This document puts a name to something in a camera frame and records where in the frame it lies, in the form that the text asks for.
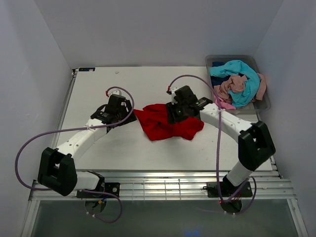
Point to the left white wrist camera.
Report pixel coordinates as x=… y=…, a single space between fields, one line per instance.
x=114 y=92

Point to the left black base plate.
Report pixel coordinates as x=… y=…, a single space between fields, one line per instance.
x=108 y=187

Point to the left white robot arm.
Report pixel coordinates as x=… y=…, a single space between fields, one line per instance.
x=57 y=170

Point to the dark blue t shirt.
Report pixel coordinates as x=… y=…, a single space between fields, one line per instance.
x=217 y=80

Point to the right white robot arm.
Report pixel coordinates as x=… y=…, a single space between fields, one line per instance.
x=254 y=142

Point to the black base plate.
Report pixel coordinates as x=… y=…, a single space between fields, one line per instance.
x=108 y=187
x=214 y=189

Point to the beige t shirt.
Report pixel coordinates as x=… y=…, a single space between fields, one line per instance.
x=236 y=85

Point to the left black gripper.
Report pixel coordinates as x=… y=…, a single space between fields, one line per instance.
x=129 y=107

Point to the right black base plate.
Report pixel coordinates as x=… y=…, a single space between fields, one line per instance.
x=214 y=189

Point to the blue label sticker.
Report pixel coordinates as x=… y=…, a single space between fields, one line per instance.
x=86 y=69

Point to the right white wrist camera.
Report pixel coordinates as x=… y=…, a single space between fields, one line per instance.
x=174 y=98

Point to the pink t shirt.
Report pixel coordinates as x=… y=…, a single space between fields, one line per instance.
x=224 y=105

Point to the turquoise t shirt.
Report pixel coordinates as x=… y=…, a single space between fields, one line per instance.
x=237 y=67

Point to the red t shirt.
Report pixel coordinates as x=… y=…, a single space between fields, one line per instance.
x=154 y=122

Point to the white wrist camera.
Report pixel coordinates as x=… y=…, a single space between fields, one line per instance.
x=174 y=98
x=114 y=92

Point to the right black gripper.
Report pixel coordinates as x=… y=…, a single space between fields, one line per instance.
x=172 y=116

